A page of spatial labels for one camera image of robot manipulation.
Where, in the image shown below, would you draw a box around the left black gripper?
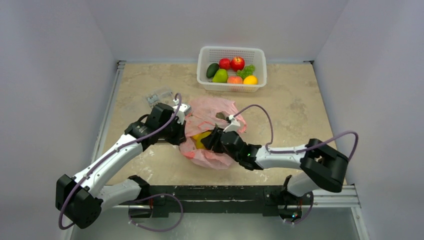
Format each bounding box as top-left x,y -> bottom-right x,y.
158,116 -> 186,146

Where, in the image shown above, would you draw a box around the pink printed plastic bag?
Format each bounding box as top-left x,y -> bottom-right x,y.
179,96 -> 248,170

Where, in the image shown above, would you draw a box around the fake peach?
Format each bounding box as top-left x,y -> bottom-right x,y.
227,76 -> 243,84

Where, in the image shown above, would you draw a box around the yellow orange fake fruit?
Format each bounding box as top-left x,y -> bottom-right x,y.
243,75 -> 259,85

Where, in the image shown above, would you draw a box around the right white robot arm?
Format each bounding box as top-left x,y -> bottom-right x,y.
200,127 -> 349,204

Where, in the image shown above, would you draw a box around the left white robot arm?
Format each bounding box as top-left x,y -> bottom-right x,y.
55,102 -> 191,230

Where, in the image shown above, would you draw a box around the dark fake avocado in bag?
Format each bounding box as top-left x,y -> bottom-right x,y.
215,112 -> 227,121

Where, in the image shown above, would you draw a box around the dark green fake avocado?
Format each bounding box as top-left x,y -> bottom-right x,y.
205,62 -> 220,79

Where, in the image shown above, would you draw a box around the small red fake fruit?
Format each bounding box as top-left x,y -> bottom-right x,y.
218,58 -> 231,70

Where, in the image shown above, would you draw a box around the green fake grapes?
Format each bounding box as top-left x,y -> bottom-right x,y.
236,64 -> 256,80

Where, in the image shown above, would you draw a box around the red fake apple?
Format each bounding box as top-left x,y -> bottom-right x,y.
230,56 -> 245,72

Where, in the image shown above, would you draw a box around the clear plastic screw box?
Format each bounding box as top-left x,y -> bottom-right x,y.
145,86 -> 175,109

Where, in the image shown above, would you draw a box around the white perforated plastic basket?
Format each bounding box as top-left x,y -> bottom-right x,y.
196,46 -> 268,93

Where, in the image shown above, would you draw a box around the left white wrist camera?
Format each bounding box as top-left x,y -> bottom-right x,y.
173,99 -> 192,125

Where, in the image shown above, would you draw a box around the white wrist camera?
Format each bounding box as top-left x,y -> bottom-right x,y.
173,99 -> 192,125
223,114 -> 241,133

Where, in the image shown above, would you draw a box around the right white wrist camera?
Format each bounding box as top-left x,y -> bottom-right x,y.
223,114 -> 241,133

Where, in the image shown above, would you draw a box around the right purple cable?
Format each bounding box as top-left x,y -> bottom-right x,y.
230,104 -> 360,161

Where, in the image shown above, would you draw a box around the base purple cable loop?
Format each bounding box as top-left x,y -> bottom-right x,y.
128,193 -> 184,233

